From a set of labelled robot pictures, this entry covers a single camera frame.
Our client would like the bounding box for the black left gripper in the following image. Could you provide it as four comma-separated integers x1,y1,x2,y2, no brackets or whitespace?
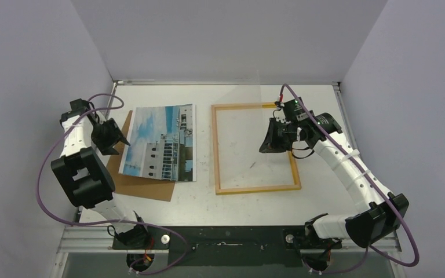
91,119,129,155

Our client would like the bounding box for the sky and building photo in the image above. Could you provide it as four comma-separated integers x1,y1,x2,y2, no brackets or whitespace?
119,104,196,182

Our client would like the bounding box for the yellow wooden picture frame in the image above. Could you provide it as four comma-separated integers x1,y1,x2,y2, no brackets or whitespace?
211,101,302,196

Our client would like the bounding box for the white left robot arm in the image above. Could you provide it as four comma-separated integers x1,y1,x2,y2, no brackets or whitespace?
50,98,151,250

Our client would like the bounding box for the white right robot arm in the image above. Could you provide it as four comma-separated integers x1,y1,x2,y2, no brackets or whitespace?
259,100,409,248

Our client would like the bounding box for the brown cardboard backing board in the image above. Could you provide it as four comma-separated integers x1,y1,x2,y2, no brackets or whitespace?
105,110,176,203

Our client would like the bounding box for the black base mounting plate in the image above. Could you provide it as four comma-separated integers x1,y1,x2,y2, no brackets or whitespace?
112,225,342,268

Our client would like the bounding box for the aluminium rail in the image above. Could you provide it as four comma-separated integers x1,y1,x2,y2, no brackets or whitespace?
55,225,403,254

